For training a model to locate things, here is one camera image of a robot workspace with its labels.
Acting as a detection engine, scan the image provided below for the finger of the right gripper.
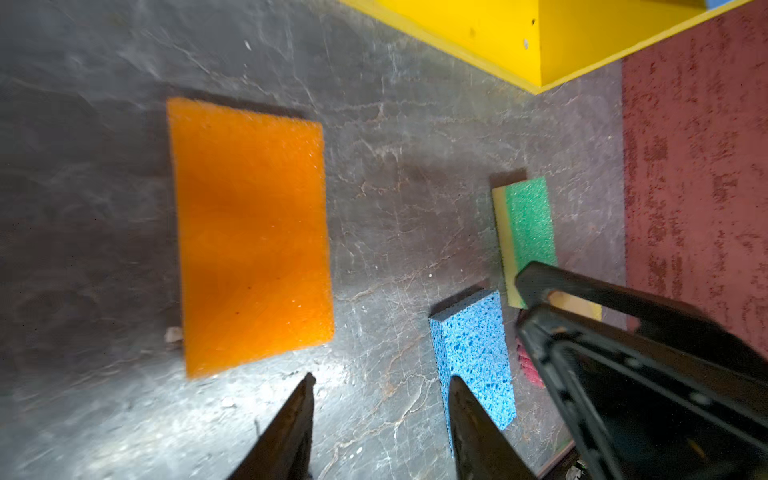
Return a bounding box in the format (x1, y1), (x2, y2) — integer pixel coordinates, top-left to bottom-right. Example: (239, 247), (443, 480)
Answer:
(514, 261), (767, 383)
(517, 305), (767, 479)

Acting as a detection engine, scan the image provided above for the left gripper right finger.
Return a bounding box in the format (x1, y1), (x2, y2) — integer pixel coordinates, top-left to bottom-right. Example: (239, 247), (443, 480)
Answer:
(448, 375), (536, 479)

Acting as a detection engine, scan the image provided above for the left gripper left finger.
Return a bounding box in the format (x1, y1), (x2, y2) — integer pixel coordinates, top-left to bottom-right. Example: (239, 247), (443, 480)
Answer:
(229, 373), (316, 479)

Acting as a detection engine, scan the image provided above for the bright green sponge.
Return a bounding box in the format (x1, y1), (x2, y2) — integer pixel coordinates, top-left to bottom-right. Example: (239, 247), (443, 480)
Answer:
(492, 177), (558, 309)

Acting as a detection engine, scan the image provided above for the orange sponge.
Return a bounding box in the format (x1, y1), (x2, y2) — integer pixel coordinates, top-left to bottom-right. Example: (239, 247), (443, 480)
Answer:
(167, 97), (334, 378)

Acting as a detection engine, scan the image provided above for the yellow sponge near right arm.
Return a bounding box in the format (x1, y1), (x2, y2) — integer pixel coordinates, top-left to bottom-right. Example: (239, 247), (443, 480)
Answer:
(548, 291), (602, 321)

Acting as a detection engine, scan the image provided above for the yellow shelf with coloured boards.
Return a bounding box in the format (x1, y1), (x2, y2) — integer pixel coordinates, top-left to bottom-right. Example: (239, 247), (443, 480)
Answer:
(345, 0), (747, 95)

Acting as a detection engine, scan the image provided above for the round smiley face sponge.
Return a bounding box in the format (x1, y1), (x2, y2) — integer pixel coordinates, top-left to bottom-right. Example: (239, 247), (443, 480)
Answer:
(516, 338), (545, 388)

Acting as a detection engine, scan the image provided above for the light blue sponge right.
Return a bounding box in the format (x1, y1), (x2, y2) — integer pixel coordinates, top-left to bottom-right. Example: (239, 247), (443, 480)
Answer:
(429, 289), (516, 431)

